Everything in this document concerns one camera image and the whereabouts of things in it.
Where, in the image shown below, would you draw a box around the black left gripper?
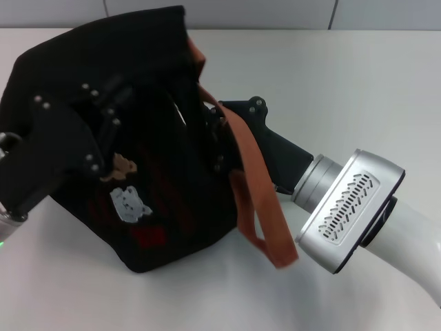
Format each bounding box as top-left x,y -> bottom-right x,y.
0,75 -> 135,215

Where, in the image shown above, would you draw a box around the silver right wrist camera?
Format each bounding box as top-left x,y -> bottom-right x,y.
295,148 -> 406,275

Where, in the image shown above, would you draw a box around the black food bag brown straps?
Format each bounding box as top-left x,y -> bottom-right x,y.
0,5 -> 299,275

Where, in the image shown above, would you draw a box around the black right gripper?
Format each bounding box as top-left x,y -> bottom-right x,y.
203,96 -> 314,194

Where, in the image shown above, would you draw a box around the silver left cable connector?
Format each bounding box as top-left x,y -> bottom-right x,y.
0,132 -> 22,158

